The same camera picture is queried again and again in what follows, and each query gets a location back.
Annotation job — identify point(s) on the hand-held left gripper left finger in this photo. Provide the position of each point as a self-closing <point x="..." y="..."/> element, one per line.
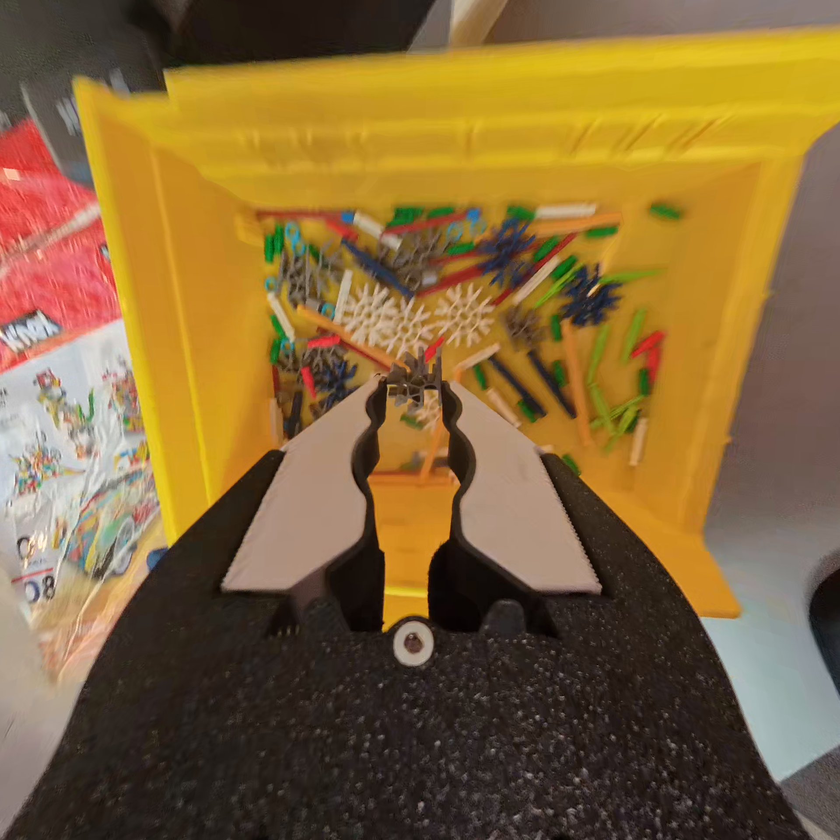
<point x="302" y="518"/>

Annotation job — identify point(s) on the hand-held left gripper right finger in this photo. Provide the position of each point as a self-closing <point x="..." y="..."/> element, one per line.
<point x="518" y="525"/>

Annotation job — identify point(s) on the grey half-round connector piece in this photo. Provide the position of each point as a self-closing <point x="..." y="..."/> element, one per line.
<point x="413" y="384"/>

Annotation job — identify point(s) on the pile of colourful building pieces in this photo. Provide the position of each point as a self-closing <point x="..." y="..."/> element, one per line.
<point x="459" y="308"/>

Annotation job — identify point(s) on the yellow plastic bin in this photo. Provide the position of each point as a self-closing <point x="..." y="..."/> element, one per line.
<point x="459" y="131"/>

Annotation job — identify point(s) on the black wrist rest pad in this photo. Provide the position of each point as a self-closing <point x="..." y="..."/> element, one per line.
<point x="828" y="623"/>

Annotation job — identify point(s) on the building set cardboard box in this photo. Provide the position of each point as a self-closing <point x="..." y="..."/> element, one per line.
<point x="52" y="262"/>

